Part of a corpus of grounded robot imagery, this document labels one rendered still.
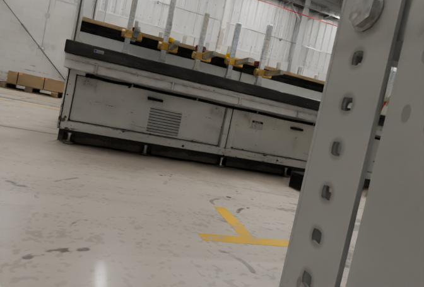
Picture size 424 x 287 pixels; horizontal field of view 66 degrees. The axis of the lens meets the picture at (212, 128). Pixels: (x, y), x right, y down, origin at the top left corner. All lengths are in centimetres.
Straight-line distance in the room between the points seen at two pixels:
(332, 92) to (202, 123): 252
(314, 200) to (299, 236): 2
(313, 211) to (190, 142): 248
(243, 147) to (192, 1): 763
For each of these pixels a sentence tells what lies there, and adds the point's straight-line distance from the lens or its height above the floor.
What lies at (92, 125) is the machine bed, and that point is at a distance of 254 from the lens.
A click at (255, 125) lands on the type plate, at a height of 39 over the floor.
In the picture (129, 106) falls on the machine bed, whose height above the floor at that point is 35.
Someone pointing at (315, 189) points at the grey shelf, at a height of 42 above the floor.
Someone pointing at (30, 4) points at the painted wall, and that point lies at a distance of 986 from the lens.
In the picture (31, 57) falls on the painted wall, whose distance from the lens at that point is 968.
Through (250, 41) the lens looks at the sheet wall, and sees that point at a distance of 1045.
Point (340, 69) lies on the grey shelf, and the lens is 16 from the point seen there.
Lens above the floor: 45
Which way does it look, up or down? 3 degrees down
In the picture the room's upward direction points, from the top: 12 degrees clockwise
